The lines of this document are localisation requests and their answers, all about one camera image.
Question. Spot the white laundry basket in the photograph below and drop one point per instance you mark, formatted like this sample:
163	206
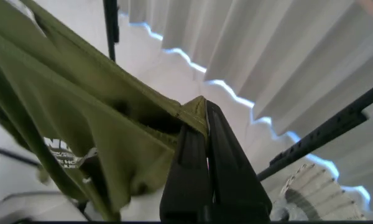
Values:
320	196

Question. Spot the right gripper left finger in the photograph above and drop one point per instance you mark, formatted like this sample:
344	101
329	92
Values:
189	186

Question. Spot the white curtain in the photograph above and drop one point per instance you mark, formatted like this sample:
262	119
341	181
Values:
283	53

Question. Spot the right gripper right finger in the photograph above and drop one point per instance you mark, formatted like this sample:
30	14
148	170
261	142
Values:
236	186

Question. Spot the green long-sleeved shirt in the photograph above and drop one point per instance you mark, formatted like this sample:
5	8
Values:
81	102

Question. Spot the black clothes rack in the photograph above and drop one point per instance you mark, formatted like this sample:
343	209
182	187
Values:
329	130

